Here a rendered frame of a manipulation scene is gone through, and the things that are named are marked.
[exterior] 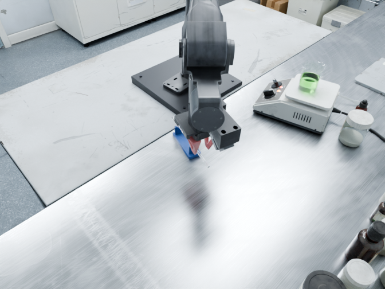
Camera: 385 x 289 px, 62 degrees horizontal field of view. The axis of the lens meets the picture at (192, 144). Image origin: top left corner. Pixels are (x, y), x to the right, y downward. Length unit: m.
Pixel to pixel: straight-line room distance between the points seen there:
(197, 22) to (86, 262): 0.48
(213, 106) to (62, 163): 0.45
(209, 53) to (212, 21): 0.06
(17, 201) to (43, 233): 1.32
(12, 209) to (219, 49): 1.67
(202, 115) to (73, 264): 0.37
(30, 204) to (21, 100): 1.01
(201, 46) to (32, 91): 0.69
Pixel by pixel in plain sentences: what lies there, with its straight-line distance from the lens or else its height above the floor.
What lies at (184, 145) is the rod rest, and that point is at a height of 0.91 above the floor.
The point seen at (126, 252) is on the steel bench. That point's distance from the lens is 0.66.
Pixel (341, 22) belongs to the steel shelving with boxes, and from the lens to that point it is 3.08.
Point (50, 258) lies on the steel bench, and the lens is 0.70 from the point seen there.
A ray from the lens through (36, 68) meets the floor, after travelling 3.11.
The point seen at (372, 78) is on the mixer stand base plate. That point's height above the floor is 0.91.
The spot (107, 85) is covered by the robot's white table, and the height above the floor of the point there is 0.90.
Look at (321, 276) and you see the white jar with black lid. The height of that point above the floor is 0.97.
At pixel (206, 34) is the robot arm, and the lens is 0.55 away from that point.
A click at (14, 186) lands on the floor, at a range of 2.13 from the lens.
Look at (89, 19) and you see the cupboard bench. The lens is 3.17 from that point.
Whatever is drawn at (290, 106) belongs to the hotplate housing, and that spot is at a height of 0.96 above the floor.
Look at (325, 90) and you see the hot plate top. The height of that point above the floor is 0.99.
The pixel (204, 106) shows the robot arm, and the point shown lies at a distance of 0.52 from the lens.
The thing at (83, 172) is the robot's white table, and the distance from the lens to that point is 0.80.
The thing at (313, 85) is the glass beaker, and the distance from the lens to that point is 0.88.
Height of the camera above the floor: 1.49
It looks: 45 degrees down
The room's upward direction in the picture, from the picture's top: straight up
